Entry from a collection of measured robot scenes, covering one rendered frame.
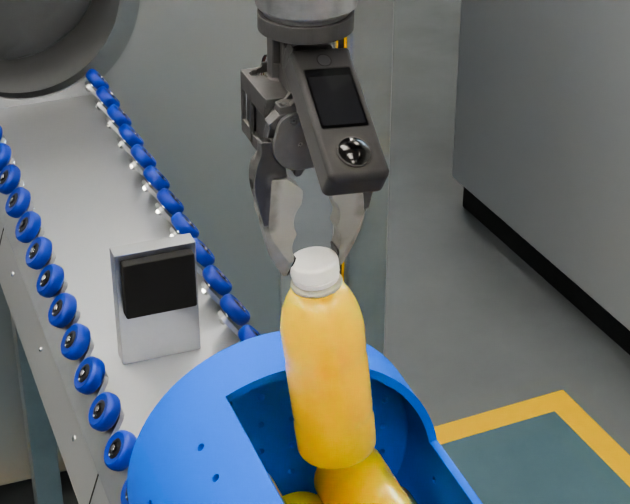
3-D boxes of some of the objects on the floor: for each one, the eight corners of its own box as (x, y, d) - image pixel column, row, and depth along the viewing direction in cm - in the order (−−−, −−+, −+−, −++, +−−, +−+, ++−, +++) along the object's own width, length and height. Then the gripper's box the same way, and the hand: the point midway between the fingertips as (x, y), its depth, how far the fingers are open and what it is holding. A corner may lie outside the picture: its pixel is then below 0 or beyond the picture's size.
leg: (67, 549, 285) (36, 277, 253) (74, 569, 281) (43, 294, 249) (38, 557, 284) (3, 283, 251) (44, 576, 279) (9, 300, 247)
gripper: (352, -22, 112) (347, 221, 123) (210, -4, 109) (218, 244, 119) (396, 17, 105) (387, 270, 116) (247, 37, 102) (252, 296, 112)
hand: (314, 259), depth 115 cm, fingers closed on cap, 4 cm apart
